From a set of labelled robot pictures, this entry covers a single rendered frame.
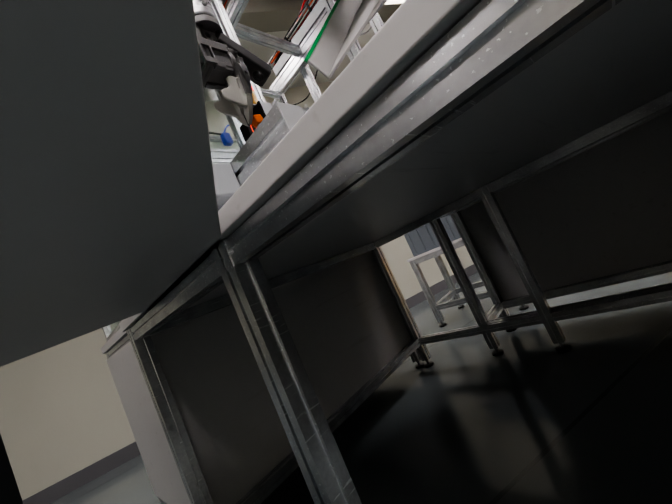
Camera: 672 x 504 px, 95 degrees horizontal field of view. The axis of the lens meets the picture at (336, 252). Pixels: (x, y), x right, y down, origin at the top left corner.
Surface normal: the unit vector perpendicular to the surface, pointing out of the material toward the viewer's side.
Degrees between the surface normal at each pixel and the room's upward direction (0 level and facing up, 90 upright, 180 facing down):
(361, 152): 90
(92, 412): 90
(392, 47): 90
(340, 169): 90
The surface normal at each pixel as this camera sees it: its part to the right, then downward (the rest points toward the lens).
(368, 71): -0.64, 0.22
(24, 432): 0.31, -0.22
